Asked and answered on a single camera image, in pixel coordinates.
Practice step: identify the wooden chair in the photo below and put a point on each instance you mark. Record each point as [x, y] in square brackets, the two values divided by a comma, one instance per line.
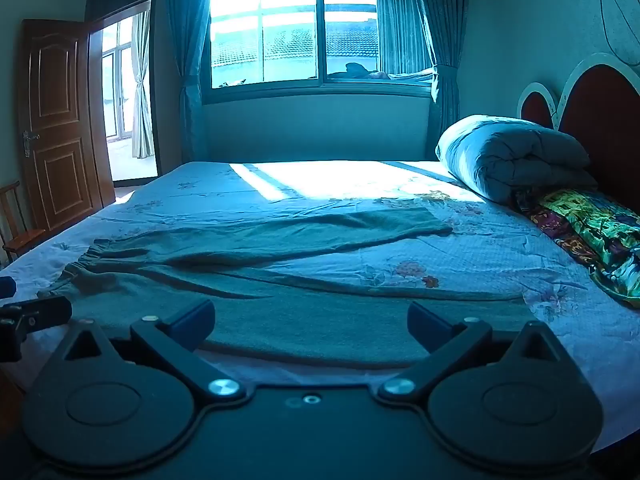
[25, 241]

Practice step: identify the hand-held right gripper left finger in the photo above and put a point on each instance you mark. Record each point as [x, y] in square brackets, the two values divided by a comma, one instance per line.
[192, 324]

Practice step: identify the pale balcony curtain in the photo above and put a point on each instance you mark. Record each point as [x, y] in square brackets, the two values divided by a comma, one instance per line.
[142, 90]

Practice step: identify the brown wooden door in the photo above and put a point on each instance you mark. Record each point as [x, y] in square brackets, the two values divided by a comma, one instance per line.
[60, 125]

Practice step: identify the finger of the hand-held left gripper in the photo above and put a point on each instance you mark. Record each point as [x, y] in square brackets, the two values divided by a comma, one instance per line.
[45, 310]
[6, 287]

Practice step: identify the green pants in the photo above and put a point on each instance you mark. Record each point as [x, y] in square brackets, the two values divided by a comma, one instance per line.
[300, 320]

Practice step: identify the dark cloth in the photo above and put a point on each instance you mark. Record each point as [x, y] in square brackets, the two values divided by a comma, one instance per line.
[357, 71]

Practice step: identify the large window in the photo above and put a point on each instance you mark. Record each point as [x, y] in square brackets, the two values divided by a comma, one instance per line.
[290, 35]

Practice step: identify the sheer light curtain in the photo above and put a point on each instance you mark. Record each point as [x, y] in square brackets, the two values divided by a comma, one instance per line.
[397, 30]

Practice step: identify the colourful patterned blanket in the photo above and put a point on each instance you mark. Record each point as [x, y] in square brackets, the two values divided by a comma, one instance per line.
[590, 230]

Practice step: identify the teal curtain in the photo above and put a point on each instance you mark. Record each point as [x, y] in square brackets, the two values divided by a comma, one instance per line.
[445, 35]
[187, 60]

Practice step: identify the bed with floral sheet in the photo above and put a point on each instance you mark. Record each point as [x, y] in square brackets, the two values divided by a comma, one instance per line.
[500, 260]

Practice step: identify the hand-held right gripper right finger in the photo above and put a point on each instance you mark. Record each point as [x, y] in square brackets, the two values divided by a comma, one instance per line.
[429, 327]

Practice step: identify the folded grey quilt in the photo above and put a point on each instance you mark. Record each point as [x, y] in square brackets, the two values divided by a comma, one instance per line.
[500, 160]

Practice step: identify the dark door frame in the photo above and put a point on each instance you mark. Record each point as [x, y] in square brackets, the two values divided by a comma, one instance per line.
[95, 10]

